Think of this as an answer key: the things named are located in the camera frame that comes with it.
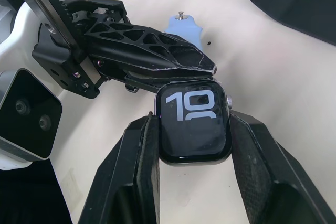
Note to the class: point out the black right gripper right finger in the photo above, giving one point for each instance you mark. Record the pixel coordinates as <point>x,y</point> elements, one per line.
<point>262,176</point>

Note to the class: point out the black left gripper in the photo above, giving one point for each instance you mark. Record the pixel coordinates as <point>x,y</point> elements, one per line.
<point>65,58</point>

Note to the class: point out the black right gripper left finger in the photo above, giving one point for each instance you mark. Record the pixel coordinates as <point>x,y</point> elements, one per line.
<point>131,182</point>

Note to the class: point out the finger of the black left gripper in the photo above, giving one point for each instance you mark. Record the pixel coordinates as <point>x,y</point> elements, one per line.
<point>147,82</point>

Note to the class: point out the black smartwatch body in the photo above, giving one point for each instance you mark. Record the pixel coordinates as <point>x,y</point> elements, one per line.
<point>194,132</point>

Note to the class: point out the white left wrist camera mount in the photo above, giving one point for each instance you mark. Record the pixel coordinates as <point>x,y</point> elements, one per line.
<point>23,108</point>

